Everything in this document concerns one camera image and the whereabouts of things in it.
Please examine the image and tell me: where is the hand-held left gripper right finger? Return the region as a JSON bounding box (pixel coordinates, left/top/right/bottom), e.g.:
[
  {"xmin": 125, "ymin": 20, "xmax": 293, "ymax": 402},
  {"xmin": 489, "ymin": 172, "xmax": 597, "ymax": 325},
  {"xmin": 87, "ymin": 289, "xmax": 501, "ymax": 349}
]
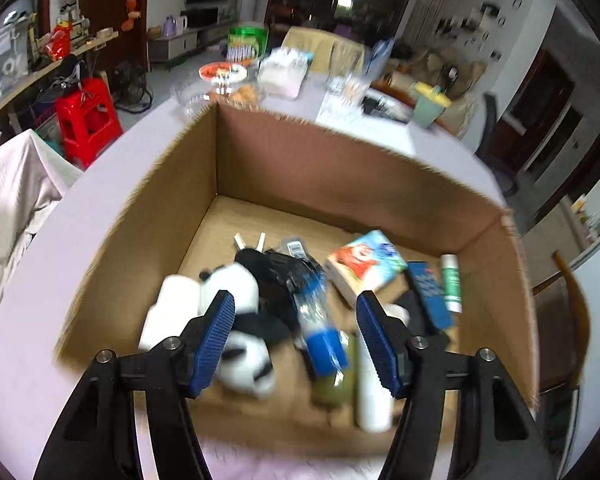
[{"xmin": 356, "ymin": 290, "xmax": 558, "ymax": 480}]

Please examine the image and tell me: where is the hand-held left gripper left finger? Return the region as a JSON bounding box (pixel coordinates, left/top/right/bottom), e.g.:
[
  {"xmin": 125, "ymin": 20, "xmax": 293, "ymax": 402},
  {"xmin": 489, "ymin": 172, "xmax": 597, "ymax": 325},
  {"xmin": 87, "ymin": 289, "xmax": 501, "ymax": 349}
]
[{"xmin": 32, "ymin": 290, "xmax": 237, "ymax": 480}]

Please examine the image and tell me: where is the clear tube with blue cap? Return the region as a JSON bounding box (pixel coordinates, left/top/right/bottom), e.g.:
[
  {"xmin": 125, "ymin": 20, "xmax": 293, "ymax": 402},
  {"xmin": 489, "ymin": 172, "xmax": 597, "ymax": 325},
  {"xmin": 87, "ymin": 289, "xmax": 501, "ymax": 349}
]
[{"xmin": 292, "ymin": 260, "xmax": 351, "ymax": 378}]

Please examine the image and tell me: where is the white cylindrical bottle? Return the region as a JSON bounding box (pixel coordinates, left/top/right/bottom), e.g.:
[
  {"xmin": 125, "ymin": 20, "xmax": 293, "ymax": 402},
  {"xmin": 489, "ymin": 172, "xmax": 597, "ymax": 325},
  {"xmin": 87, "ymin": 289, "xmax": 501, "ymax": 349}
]
[{"xmin": 355, "ymin": 332, "xmax": 396, "ymax": 433}]

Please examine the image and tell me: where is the panda plush toy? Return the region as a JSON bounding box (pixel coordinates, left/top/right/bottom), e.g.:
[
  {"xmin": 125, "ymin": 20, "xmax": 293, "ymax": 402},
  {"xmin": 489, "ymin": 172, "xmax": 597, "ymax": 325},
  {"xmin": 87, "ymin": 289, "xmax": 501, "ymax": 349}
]
[{"xmin": 200, "ymin": 250, "xmax": 301, "ymax": 398}]

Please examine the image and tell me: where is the green snack packet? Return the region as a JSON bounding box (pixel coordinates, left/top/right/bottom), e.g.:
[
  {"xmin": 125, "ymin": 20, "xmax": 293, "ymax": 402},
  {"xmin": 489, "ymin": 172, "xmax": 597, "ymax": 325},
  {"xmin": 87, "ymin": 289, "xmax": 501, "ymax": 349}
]
[{"xmin": 311, "ymin": 332, "xmax": 358, "ymax": 408}]

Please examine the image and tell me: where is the dark remote with buttons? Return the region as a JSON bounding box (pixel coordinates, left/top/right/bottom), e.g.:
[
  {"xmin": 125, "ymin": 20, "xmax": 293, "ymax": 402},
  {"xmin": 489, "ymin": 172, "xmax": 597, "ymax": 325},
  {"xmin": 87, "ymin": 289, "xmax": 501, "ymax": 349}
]
[{"xmin": 406, "ymin": 260, "xmax": 455, "ymax": 331}]

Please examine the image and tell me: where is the colourful tissue packet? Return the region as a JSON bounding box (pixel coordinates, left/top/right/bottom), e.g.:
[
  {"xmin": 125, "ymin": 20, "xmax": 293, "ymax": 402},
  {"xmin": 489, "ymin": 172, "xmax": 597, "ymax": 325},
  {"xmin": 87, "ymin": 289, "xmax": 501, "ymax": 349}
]
[{"xmin": 326, "ymin": 230, "xmax": 408, "ymax": 308}]

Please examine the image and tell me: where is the white green glue stick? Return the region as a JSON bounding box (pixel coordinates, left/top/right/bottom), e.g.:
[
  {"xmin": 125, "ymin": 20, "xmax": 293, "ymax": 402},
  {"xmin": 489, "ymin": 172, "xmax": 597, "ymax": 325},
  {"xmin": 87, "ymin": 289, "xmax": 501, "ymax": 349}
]
[{"xmin": 440, "ymin": 254, "xmax": 465, "ymax": 315}]

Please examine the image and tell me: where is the white plastic clip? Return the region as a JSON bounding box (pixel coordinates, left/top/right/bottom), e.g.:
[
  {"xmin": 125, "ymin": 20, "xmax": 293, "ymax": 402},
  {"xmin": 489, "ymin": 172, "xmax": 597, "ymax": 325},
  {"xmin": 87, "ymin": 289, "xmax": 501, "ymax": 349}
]
[{"xmin": 232, "ymin": 232, "xmax": 267, "ymax": 253}]

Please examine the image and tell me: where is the brown cardboard box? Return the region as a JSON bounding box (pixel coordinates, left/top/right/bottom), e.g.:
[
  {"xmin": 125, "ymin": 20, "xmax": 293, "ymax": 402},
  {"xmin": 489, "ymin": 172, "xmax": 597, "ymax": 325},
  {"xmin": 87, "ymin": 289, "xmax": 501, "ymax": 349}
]
[{"xmin": 55, "ymin": 102, "xmax": 538, "ymax": 453}]

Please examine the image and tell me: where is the grey cloth-covered desktop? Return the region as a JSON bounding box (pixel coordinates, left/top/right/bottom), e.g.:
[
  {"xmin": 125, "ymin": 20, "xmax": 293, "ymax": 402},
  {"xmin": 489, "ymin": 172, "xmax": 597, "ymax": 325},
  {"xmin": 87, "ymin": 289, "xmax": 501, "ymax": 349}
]
[{"xmin": 0, "ymin": 55, "xmax": 531, "ymax": 480}]

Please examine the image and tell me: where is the wooden chair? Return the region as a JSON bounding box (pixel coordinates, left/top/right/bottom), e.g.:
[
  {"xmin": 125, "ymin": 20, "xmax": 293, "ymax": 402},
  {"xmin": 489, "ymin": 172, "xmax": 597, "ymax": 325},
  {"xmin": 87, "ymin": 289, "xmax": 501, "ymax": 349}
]
[{"xmin": 532, "ymin": 250, "xmax": 591, "ymax": 393}]

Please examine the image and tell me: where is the clear plastic food container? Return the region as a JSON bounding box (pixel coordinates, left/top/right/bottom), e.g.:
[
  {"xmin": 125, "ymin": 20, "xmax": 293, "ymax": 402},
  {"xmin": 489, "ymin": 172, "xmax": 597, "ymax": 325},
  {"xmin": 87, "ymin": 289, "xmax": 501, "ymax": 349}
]
[{"xmin": 172, "ymin": 85, "xmax": 216, "ymax": 118}]

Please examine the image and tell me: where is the white cloth over chair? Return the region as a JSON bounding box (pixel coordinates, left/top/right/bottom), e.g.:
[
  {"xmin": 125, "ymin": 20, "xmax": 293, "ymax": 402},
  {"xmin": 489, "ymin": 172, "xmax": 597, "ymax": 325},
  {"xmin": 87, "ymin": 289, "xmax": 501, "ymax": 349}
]
[{"xmin": 0, "ymin": 129, "xmax": 83, "ymax": 346}]

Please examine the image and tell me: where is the green cup with yellow lid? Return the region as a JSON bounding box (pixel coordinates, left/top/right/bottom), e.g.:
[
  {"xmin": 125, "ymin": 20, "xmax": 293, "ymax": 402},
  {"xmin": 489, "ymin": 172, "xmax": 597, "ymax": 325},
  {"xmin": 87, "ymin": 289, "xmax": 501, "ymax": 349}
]
[{"xmin": 411, "ymin": 81, "xmax": 452, "ymax": 130}]

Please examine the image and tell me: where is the red plastic stool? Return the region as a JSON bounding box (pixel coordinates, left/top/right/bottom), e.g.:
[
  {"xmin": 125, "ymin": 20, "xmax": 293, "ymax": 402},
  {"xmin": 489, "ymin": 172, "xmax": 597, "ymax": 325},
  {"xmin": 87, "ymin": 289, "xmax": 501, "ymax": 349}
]
[{"xmin": 55, "ymin": 77, "xmax": 124, "ymax": 170}]

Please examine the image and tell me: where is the plate with food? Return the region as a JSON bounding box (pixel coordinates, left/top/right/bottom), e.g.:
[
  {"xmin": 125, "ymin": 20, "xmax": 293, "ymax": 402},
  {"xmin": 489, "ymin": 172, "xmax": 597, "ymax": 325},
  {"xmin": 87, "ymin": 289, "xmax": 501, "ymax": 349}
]
[{"xmin": 198, "ymin": 61, "xmax": 249, "ymax": 83}]

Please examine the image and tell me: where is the white tissue box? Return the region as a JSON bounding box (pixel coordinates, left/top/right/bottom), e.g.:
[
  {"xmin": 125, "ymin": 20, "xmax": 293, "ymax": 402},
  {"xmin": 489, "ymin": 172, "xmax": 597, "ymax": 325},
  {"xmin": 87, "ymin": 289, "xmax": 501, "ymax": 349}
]
[{"xmin": 256, "ymin": 47, "xmax": 313, "ymax": 98}]

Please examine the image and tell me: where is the television cabinet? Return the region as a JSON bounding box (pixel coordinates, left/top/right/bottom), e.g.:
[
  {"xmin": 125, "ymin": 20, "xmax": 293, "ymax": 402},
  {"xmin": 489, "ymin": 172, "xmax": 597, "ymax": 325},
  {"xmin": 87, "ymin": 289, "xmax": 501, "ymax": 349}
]
[{"xmin": 147, "ymin": 7, "xmax": 231, "ymax": 63}]

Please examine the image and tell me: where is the green round container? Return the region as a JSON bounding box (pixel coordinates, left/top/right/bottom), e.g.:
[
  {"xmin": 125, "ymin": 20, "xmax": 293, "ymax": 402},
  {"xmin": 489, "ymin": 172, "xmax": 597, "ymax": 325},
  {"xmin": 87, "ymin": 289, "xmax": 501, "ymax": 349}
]
[{"xmin": 227, "ymin": 22, "xmax": 270, "ymax": 61}]

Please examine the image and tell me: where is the beige chair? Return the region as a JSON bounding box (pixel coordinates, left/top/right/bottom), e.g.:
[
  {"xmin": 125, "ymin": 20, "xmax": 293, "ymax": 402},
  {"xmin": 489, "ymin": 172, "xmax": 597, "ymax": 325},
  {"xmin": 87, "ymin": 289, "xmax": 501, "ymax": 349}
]
[{"xmin": 282, "ymin": 26, "xmax": 368, "ymax": 73}]

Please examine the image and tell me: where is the purple kettle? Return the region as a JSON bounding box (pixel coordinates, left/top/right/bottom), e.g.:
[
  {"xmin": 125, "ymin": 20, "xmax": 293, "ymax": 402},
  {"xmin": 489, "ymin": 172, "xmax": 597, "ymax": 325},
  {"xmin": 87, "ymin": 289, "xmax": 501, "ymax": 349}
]
[{"xmin": 160, "ymin": 15, "xmax": 188, "ymax": 38}]

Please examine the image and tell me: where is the orange plush toy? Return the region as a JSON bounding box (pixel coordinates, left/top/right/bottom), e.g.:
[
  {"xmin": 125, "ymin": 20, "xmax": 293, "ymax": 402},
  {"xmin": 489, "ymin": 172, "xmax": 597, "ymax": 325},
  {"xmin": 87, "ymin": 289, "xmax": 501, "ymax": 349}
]
[{"xmin": 121, "ymin": 0, "xmax": 142, "ymax": 31}]

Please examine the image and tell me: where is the clear plastic storage bin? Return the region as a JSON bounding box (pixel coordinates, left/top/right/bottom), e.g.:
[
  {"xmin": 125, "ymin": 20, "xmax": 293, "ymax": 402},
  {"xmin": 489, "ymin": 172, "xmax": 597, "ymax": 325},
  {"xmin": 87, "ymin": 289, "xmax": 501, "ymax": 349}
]
[{"xmin": 0, "ymin": 10, "xmax": 36, "ymax": 111}]

